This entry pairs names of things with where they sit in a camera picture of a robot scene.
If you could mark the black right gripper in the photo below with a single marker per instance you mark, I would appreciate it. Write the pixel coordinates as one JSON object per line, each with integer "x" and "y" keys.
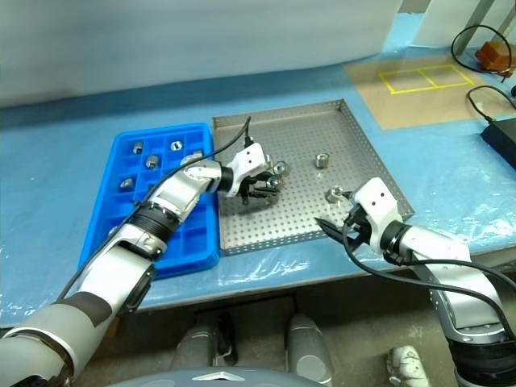
{"x": 360, "y": 219}

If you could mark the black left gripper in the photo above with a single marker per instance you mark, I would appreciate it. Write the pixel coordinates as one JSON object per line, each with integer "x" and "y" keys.
{"x": 248, "y": 187}

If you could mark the metal nut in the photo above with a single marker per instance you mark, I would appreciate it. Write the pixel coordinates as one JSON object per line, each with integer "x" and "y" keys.
{"x": 321, "y": 160}
{"x": 334, "y": 194}
{"x": 279, "y": 166}
{"x": 275, "y": 181}

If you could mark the metal nut top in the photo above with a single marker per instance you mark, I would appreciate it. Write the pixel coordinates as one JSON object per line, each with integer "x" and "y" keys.
{"x": 279, "y": 166}

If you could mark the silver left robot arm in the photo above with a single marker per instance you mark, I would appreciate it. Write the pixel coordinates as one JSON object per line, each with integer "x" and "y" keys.
{"x": 177, "y": 197}

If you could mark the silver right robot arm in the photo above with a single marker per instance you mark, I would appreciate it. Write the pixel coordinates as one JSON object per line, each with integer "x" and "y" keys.
{"x": 439, "y": 246}

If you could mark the blue compartment tray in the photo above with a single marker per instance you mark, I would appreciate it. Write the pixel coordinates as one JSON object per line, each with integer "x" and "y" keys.
{"x": 193, "y": 242}

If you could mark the metal nut bottom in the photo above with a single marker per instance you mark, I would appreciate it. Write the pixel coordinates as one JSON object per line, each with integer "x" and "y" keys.
{"x": 334, "y": 194}

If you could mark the perforated metal tray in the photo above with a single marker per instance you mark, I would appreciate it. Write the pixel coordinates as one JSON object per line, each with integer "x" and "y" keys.
{"x": 290, "y": 225}

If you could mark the brown table mat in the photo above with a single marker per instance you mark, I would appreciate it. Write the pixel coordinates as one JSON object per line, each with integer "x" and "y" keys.
{"x": 403, "y": 109}

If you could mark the grey right robot leg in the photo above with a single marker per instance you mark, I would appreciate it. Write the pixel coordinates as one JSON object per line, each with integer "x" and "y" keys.
{"x": 308, "y": 346}

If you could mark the grey robot leg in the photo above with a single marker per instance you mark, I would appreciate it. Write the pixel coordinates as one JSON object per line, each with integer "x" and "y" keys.
{"x": 197, "y": 350}
{"x": 308, "y": 346}

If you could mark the white sneaker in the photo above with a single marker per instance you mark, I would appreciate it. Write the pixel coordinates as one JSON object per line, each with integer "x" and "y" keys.
{"x": 409, "y": 363}

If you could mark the grey left robot leg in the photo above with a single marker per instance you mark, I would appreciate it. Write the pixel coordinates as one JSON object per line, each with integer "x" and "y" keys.
{"x": 197, "y": 350}

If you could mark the black power adapter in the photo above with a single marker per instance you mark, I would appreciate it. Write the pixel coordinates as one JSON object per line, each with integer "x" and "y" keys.
{"x": 504, "y": 133}

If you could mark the grey robot torso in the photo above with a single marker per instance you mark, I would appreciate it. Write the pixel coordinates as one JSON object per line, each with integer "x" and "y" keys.
{"x": 225, "y": 379}

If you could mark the white board panel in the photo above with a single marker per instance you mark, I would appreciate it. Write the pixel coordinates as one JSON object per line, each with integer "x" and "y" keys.
{"x": 435, "y": 20}

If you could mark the orange brown block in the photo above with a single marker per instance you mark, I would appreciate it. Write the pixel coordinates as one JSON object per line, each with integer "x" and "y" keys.
{"x": 492, "y": 54}

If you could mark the blue plastic table cover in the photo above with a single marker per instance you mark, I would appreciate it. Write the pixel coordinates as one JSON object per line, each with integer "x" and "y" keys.
{"x": 40, "y": 161}

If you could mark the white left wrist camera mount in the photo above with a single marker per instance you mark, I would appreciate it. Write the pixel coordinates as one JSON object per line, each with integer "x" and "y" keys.
{"x": 250, "y": 159}

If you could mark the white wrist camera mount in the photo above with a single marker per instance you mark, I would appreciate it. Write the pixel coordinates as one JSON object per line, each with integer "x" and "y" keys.
{"x": 379, "y": 201}
{"x": 250, "y": 159}

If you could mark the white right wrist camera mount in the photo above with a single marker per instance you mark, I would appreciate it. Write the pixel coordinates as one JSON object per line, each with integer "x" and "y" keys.
{"x": 379, "y": 201}

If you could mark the grey metal post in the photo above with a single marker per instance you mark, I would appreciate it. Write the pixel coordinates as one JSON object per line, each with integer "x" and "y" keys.
{"x": 467, "y": 32}

